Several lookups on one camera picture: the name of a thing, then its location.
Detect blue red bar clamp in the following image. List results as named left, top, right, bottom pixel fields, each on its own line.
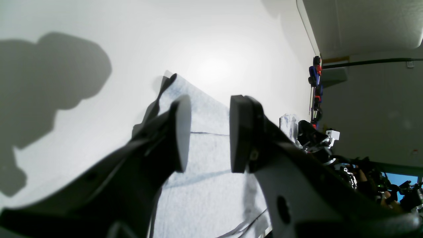
left=309, top=83, right=323, bottom=129
left=308, top=56, right=322, bottom=87

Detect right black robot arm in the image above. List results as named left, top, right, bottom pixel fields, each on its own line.
left=297, top=120, right=422, bottom=215

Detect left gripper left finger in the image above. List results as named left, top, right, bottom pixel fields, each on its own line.
left=1, top=95, right=191, bottom=238

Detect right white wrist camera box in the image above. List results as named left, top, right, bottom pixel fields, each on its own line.
left=326, top=130, right=340, bottom=140

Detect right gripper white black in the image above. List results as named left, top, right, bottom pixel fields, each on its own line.
left=297, top=120, right=332, bottom=156

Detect grey T-shirt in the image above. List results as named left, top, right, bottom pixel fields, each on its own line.
left=132, top=71, right=271, bottom=238

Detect top blue red bar clamp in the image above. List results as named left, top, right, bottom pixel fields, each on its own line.
left=308, top=56, right=322, bottom=87

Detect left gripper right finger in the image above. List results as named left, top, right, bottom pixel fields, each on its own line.
left=230, top=95, right=422, bottom=238

